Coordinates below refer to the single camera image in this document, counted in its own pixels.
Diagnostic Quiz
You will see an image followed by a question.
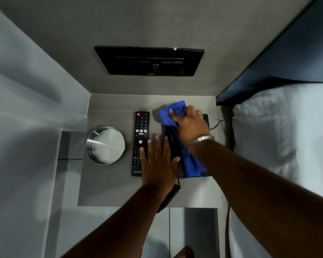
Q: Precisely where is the person's left hand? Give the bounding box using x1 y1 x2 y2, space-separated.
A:
139 135 181 192

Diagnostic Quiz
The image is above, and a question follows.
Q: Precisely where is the person's right hand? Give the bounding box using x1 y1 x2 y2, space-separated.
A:
169 105 215 150

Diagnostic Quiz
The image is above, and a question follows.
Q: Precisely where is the blue cleaning cloth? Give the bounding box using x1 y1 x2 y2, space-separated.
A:
158 101 209 178

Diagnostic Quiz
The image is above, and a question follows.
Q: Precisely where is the black desk telephone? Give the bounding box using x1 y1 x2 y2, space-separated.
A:
161 114 212 179

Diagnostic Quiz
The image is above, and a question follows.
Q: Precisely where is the person's right forearm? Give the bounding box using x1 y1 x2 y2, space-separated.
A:
188 139 323 258

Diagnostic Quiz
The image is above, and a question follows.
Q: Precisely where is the person's left forearm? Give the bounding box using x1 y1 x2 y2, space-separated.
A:
60 184 179 258

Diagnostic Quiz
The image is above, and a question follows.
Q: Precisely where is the black remote control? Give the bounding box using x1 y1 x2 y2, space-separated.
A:
131 111 150 177

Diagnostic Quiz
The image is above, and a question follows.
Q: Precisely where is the round steel ashtray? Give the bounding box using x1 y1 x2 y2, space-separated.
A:
86 126 126 165

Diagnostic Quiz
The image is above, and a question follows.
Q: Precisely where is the person's foot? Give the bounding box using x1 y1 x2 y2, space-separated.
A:
173 246 196 258

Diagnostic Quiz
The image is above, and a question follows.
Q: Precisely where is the white pillow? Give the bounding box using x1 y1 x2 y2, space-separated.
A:
232 83 323 203

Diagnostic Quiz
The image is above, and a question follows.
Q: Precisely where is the dark blue headboard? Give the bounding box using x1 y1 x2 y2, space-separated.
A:
216 0 323 107

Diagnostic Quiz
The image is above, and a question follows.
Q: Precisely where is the silver bracelet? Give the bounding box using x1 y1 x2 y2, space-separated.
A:
184 135 215 152

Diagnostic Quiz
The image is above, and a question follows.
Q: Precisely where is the black coiled telephone cord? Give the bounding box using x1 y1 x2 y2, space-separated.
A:
156 179 181 214

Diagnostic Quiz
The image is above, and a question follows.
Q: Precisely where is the thin black cable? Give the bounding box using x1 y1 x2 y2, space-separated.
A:
209 119 232 132

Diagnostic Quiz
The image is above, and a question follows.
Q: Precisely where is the black wall switch panel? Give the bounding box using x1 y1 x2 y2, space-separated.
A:
94 46 205 77

